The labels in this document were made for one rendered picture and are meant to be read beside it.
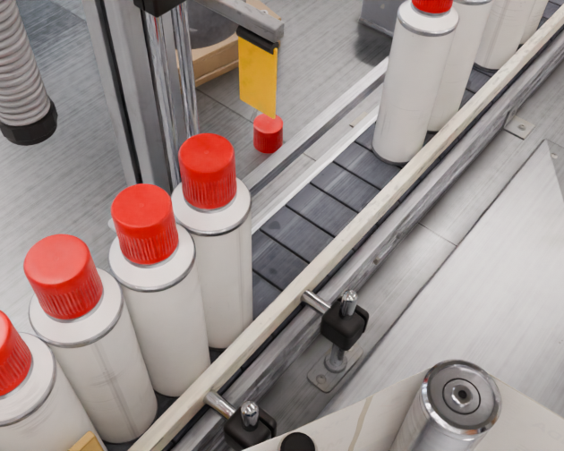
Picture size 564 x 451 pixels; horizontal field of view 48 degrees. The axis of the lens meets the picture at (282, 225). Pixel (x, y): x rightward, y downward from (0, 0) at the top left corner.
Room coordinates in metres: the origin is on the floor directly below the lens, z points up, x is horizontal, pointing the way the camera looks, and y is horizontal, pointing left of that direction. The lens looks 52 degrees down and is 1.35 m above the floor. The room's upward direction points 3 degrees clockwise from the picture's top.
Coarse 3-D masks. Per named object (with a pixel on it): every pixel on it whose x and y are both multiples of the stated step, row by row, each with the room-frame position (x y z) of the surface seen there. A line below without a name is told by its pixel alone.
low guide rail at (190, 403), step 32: (544, 32) 0.64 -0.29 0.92; (512, 64) 0.58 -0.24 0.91; (480, 96) 0.52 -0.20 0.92; (448, 128) 0.47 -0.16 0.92; (416, 160) 0.42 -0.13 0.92; (384, 192) 0.38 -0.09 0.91; (352, 224) 0.34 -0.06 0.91; (320, 256) 0.31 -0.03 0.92; (288, 288) 0.27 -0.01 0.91; (256, 320) 0.24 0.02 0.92; (224, 352) 0.22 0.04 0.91; (192, 384) 0.19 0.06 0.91; (192, 416) 0.17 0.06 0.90; (160, 448) 0.15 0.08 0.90
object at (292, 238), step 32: (352, 160) 0.45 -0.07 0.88; (320, 192) 0.41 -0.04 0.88; (352, 192) 0.41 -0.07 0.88; (288, 224) 0.37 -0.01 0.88; (320, 224) 0.37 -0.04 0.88; (256, 256) 0.33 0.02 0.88; (288, 256) 0.33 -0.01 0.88; (256, 288) 0.29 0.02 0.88; (320, 288) 0.31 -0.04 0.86; (288, 320) 0.26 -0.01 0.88; (256, 352) 0.23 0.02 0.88; (224, 384) 0.21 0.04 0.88; (160, 416) 0.18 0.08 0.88; (128, 448) 0.15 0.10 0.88
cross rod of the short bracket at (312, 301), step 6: (306, 294) 0.27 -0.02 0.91; (312, 294) 0.27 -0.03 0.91; (300, 300) 0.27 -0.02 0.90; (306, 300) 0.27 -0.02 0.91; (312, 300) 0.27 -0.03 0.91; (318, 300) 0.27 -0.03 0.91; (312, 306) 0.26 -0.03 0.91; (318, 306) 0.26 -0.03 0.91; (324, 306) 0.26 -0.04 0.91; (318, 312) 0.26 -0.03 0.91; (324, 312) 0.26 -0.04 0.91
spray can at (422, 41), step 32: (416, 0) 0.47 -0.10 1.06; (448, 0) 0.46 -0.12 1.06; (416, 32) 0.45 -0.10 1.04; (448, 32) 0.45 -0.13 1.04; (416, 64) 0.45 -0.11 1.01; (384, 96) 0.47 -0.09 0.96; (416, 96) 0.45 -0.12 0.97; (384, 128) 0.46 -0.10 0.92; (416, 128) 0.45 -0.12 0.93; (384, 160) 0.45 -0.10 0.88
